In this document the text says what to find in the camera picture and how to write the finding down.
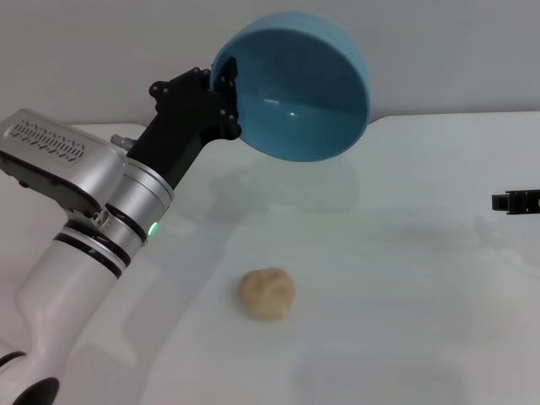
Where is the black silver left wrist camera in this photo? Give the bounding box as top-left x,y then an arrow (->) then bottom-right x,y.
0,108 -> 126,223

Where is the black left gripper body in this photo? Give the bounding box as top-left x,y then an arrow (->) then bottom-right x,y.
125,66 -> 242,190

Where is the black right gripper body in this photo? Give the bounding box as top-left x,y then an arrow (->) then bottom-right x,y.
507,189 -> 540,217

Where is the blue bowl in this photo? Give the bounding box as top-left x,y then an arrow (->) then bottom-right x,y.
210,11 -> 372,164

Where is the left gripper cable with plug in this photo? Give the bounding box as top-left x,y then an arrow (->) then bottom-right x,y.
110,133 -> 135,152

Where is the beige egg yolk pastry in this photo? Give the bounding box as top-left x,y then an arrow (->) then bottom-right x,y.
238,267 -> 296,324

